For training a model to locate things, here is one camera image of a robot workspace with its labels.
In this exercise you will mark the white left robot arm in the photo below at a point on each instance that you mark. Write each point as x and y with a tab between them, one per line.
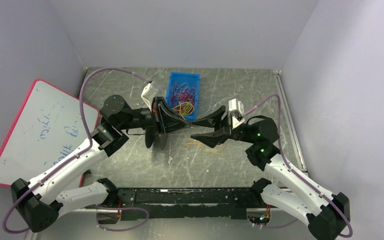
41	200

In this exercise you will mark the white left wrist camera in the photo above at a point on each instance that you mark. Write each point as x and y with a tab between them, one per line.
149	92

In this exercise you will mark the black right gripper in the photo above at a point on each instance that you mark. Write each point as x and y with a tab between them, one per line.
227	122

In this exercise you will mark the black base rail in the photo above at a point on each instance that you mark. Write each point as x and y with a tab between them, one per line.
236	203

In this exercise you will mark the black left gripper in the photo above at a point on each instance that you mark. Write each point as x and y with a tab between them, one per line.
158	120

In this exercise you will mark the black cable spool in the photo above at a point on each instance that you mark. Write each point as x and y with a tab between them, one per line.
155	140

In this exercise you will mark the pink framed whiteboard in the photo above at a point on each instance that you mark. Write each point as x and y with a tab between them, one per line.
47	128

